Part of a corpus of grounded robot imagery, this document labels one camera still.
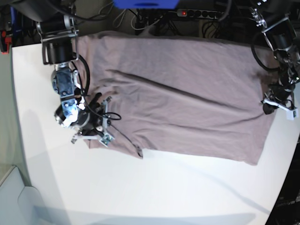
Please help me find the mauve t-shirt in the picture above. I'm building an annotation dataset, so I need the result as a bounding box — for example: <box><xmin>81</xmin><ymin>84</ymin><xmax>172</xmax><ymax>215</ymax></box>
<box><xmin>78</xmin><ymin>31</ymin><xmax>275</xmax><ymax>165</ymax></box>

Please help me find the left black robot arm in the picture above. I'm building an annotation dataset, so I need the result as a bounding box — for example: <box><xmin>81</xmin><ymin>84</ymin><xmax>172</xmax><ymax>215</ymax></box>
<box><xmin>250</xmin><ymin>0</ymin><xmax>300</xmax><ymax>120</ymax></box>

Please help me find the grey rounded bin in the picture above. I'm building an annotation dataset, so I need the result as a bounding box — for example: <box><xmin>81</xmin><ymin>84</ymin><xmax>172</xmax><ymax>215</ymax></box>
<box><xmin>0</xmin><ymin>166</ymin><xmax>48</xmax><ymax>225</ymax></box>

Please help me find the black power strip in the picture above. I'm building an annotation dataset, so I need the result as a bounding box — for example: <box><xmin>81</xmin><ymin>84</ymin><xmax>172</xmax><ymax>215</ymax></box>
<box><xmin>176</xmin><ymin>9</ymin><xmax>223</xmax><ymax>20</ymax></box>

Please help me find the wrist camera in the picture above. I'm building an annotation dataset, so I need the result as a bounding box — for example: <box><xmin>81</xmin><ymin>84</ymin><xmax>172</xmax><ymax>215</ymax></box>
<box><xmin>286</xmin><ymin>108</ymin><xmax>298</xmax><ymax>120</ymax></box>
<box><xmin>99</xmin><ymin>133</ymin><xmax>115</xmax><ymax>147</ymax></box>

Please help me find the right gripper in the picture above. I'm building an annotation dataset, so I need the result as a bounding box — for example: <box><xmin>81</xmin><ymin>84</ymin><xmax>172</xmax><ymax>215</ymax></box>
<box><xmin>71</xmin><ymin>92</ymin><xmax>114</xmax><ymax>143</ymax></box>

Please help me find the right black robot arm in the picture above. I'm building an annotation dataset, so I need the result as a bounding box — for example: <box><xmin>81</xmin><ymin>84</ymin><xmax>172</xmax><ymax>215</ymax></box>
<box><xmin>9</xmin><ymin>0</ymin><xmax>114</xmax><ymax>146</ymax></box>

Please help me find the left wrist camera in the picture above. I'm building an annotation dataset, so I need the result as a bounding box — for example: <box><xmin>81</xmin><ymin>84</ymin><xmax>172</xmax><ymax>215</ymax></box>
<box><xmin>286</xmin><ymin>108</ymin><xmax>298</xmax><ymax>120</ymax></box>

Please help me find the red and black clamp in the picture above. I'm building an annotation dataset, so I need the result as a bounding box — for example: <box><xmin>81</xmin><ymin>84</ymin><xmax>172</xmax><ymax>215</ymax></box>
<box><xmin>0</xmin><ymin>30</ymin><xmax>12</xmax><ymax>54</ymax></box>

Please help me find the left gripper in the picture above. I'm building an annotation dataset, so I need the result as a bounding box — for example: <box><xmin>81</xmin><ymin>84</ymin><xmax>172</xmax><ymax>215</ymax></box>
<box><xmin>261</xmin><ymin>83</ymin><xmax>295</xmax><ymax>115</ymax></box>

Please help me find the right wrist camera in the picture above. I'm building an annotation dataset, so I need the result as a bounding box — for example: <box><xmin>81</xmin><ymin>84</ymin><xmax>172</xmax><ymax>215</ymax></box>
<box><xmin>99</xmin><ymin>133</ymin><xmax>115</xmax><ymax>147</ymax></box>

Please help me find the blue plastic box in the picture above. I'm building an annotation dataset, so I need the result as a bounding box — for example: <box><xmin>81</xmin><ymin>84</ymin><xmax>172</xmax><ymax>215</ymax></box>
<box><xmin>113</xmin><ymin>0</ymin><xmax>179</xmax><ymax>9</ymax></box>

